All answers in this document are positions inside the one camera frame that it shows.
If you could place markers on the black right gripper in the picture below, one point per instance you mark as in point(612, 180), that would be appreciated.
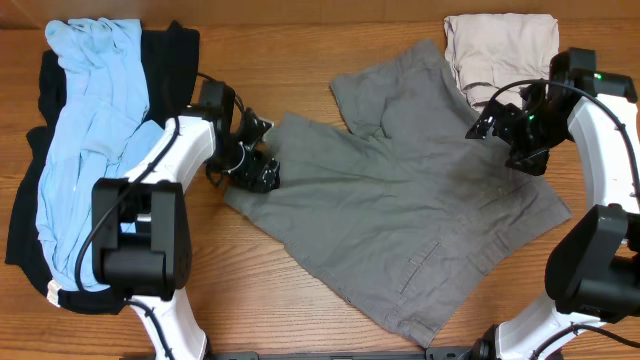
point(535, 160)

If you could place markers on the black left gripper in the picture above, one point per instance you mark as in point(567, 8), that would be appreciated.
point(249, 174)

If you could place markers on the grey shorts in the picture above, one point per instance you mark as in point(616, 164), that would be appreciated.
point(400, 214)

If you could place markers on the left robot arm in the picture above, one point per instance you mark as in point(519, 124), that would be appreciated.
point(140, 239)

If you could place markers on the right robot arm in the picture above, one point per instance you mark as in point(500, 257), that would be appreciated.
point(592, 275)

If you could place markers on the folded beige shorts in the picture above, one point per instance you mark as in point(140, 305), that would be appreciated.
point(489, 51)

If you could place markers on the black garment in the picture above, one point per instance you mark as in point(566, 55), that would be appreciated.
point(170, 61)

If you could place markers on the light blue garment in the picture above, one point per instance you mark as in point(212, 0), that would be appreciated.
point(101, 132)

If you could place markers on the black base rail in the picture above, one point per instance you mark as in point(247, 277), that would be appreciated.
point(340, 356)

